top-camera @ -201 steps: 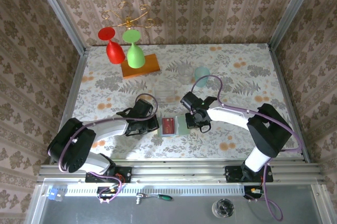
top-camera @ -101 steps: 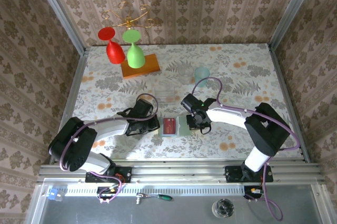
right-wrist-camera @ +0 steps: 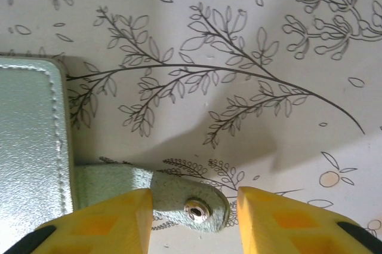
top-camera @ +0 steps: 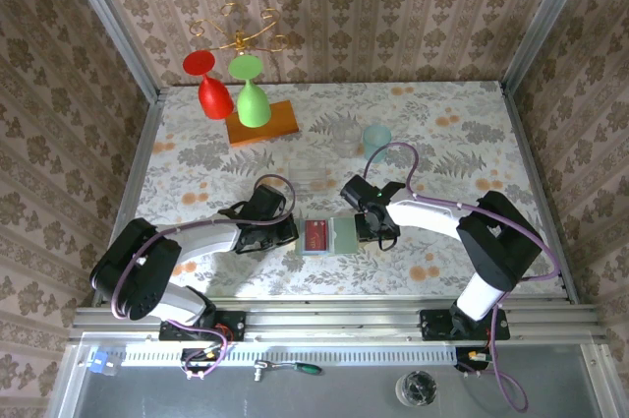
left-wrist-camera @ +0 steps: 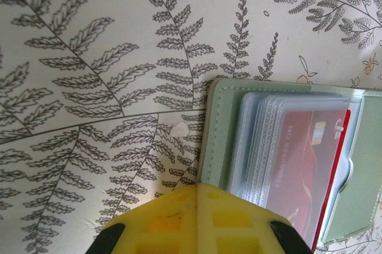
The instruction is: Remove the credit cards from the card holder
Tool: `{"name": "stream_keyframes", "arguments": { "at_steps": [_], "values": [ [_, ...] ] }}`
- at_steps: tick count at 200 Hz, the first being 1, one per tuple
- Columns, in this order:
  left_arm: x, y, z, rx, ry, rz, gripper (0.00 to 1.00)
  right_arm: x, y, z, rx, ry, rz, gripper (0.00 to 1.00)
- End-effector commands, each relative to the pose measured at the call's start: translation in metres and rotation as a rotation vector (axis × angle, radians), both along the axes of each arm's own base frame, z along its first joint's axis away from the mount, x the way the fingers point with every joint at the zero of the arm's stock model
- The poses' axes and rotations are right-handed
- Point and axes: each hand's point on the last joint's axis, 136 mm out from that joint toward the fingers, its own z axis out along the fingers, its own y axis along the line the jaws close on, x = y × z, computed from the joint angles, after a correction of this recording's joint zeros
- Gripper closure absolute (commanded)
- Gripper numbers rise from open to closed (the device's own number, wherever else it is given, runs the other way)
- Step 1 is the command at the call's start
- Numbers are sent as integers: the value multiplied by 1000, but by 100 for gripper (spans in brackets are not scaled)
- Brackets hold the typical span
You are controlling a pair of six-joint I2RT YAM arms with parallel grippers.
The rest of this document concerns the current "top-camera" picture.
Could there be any pale green card holder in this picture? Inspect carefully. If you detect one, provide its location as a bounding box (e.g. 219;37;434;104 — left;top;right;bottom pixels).
297;215;363;257

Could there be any red gold-print credit card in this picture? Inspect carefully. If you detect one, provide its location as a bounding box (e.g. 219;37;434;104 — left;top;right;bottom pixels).
304;219;329;252

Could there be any clear plastic card tray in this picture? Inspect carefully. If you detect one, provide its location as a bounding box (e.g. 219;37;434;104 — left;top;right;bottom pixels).
288;158;330;193

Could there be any clear plastic cup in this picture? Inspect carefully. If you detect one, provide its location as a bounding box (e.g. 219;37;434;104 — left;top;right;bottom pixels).
329;118;363;159

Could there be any teal plastic cup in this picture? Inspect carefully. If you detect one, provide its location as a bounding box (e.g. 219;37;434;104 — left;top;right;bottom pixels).
362;124;393;164

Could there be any brown wooden rack base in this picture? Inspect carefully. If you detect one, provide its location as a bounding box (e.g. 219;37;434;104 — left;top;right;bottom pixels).
225;99;301;148

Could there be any green plastic wine glass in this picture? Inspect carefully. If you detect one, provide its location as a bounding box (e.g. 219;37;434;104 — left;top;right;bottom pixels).
227;54;272;128

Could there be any red plastic wine glass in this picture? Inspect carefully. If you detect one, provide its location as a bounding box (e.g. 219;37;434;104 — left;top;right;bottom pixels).
182;49;236;120

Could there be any grey metal shelf panel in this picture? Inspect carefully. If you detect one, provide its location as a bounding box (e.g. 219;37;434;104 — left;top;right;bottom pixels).
46;331;629;418

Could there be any round clear glass jar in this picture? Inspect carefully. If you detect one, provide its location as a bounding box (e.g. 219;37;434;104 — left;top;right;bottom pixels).
395;370;438;408

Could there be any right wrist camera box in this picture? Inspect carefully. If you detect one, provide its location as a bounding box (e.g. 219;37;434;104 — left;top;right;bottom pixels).
340;175;378;210

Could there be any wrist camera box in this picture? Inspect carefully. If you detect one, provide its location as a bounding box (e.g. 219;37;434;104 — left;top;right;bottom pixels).
340;175;378;210
251;185;288;219

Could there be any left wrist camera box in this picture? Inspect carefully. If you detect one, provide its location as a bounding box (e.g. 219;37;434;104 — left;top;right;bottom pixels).
251;185;288;219

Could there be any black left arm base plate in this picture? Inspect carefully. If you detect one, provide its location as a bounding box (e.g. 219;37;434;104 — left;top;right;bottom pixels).
159;310;247;343

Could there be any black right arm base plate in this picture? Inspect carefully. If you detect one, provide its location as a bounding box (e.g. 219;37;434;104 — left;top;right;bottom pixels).
420;308;511;342

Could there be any perforated white cable duct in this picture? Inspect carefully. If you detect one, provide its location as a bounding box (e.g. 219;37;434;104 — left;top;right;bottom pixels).
120;343;461;368

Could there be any green-handled ratchet wrench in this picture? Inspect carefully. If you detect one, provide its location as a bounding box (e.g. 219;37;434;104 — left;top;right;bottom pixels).
253;360;323;384

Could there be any black power connector with wires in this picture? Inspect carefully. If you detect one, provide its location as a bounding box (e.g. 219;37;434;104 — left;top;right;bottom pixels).
179;346;231;383
454;346;498;380

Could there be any aluminium left table rail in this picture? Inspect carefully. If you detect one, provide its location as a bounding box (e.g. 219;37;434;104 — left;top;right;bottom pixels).
90;88;168;309

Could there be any aluminium table rail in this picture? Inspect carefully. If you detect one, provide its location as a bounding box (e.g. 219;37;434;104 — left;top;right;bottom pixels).
90;88;168;309
499;83;580;305

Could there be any aluminium right table rail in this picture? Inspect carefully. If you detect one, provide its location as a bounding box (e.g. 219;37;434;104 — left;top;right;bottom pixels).
499;83;580;305

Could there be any gold wire glass rack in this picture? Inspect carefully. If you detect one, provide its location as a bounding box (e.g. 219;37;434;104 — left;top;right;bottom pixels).
190;2;290;56

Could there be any aluminium left frame post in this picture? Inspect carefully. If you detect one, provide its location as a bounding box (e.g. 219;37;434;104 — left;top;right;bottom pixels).
56;0;166;104

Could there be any aluminium frame post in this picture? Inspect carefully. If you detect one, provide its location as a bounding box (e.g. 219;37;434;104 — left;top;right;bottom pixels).
499;0;600;97
56;0;166;104

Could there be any aluminium right frame post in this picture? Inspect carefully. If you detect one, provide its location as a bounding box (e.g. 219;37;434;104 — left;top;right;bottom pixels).
499;0;600;97

